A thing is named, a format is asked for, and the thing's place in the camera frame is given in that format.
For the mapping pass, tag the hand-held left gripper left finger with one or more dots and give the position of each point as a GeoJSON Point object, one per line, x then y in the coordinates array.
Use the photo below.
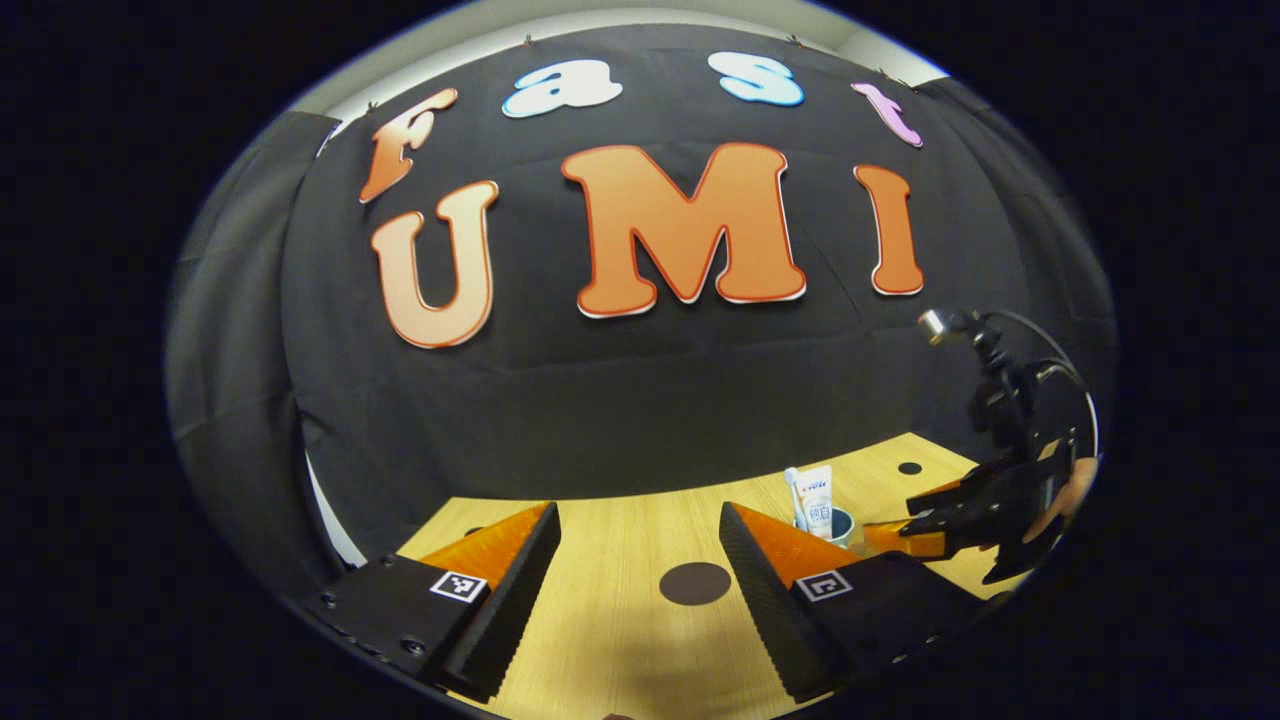
{"type": "Point", "coordinates": [505, 600]}

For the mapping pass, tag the dark round coaster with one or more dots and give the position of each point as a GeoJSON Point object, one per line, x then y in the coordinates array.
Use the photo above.
{"type": "Point", "coordinates": [695, 583]}

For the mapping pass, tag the wooden desktop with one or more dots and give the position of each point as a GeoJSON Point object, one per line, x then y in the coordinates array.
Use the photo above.
{"type": "Point", "coordinates": [610, 640]}

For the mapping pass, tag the white toothbrush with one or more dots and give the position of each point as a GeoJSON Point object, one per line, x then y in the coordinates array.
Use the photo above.
{"type": "Point", "coordinates": [795, 490]}

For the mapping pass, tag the white toothpaste tube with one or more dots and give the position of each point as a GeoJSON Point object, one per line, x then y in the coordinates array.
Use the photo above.
{"type": "Point", "coordinates": [818, 500]}

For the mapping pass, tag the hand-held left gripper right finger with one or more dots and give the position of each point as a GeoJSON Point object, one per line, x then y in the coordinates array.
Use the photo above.
{"type": "Point", "coordinates": [775, 605]}

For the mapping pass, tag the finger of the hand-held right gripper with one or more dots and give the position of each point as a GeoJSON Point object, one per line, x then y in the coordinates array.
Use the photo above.
{"type": "Point", "coordinates": [950, 498]}
{"type": "Point", "coordinates": [915, 538]}

